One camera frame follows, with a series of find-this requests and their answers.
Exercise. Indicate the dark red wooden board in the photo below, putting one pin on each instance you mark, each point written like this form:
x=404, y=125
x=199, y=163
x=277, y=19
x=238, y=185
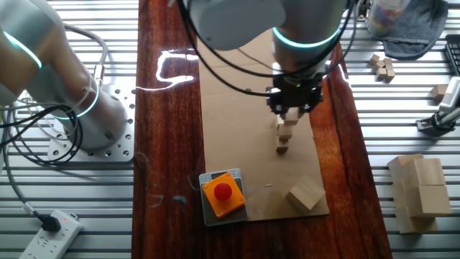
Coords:
x=169, y=144

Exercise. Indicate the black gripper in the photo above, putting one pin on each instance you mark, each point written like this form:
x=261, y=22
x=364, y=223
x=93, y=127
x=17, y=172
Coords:
x=298, y=91

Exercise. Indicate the black camera clamp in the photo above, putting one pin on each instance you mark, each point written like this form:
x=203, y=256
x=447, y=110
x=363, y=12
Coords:
x=363, y=8

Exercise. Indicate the black keyboard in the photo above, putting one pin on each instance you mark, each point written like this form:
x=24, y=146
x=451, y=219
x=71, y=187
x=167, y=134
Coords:
x=454, y=54

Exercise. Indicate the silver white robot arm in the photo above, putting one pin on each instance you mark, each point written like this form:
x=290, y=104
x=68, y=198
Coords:
x=72, y=100

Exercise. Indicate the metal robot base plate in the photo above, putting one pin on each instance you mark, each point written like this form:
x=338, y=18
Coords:
x=122, y=144

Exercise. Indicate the medium wooden block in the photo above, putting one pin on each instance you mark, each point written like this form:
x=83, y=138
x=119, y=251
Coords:
x=439, y=93

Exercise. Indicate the orange emergency stop button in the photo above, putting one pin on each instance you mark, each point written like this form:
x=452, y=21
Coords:
x=223, y=194

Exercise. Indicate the jar with colourful contents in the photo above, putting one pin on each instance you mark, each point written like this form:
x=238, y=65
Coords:
x=386, y=16

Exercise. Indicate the white power strip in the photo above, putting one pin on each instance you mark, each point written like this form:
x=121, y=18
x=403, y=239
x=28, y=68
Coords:
x=50, y=244

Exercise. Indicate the grey cloth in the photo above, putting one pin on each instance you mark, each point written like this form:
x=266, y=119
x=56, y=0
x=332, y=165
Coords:
x=420, y=36

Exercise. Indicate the metal camera mount arm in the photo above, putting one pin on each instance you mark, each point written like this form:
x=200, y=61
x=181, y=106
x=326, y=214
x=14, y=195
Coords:
x=431, y=124

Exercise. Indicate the silver depth camera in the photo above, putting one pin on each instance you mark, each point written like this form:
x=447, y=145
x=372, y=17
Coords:
x=452, y=95

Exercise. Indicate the brown cardboard sheet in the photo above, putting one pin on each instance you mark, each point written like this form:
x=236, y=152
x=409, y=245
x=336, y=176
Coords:
x=237, y=162

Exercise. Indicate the large wooden cube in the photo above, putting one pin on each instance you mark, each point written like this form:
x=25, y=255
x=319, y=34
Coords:
x=429, y=200
x=399, y=163
x=429, y=172
x=305, y=194

